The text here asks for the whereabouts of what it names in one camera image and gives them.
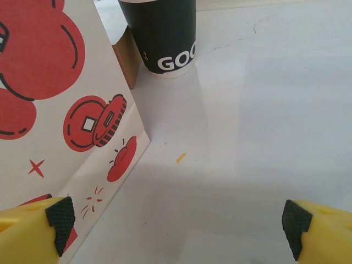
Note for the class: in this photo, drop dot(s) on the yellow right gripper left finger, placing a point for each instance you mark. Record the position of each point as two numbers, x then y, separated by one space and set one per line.
24 233

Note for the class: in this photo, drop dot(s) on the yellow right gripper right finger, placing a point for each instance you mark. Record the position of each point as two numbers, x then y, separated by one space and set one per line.
327 233

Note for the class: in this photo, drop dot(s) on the white and red paper bag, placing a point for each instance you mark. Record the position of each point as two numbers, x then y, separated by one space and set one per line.
41 143

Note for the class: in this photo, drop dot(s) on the black paper cup white inside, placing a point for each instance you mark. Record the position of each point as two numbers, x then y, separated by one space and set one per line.
165 33

